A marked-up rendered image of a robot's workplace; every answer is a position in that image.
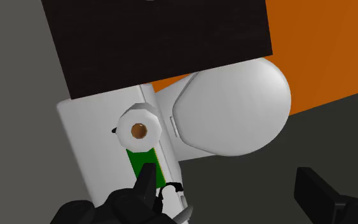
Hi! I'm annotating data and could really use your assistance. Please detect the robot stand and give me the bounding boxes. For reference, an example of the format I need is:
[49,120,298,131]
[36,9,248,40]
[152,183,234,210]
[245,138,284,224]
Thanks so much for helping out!
[41,0,273,101]

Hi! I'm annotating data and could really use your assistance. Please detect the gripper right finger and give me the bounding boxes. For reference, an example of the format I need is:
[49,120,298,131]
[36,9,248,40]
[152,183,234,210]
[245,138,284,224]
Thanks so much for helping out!
[293,166,358,224]

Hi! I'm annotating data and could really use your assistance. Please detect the white toilet paper roll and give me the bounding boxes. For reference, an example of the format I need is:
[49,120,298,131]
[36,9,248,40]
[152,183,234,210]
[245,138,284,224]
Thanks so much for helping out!
[116,102,163,154]

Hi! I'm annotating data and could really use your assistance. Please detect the black handled scissors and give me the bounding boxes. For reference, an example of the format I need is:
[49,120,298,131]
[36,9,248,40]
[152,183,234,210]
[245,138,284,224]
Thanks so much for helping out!
[157,181,195,224]

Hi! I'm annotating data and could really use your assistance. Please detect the green flat box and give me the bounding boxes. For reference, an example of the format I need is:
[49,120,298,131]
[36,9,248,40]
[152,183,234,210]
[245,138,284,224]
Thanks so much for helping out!
[125,147,167,190]

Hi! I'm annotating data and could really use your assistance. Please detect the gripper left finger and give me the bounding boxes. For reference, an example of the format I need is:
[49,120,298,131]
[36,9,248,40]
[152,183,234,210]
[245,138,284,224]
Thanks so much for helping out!
[50,162,179,224]

